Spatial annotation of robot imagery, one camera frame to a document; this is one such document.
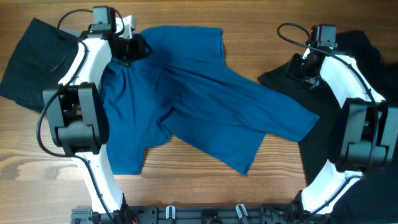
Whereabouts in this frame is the blue polo shirt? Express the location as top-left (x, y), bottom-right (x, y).
top-left (100, 26), bottom-right (318, 175)

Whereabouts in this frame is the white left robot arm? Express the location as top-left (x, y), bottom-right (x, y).
top-left (40, 31), bottom-right (149, 223)

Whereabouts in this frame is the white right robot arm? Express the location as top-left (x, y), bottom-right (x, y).
top-left (288, 52), bottom-right (397, 221)

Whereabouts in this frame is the grey mesh garment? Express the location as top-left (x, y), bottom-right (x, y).
top-left (60, 28), bottom-right (81, 37)

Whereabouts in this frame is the dark green folded garment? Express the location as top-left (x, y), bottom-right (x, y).
top-left (1, 18), bottom-right (78, 112)

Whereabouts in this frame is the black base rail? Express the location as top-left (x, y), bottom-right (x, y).
top-left (70, 203), bottom-right (312, 224)

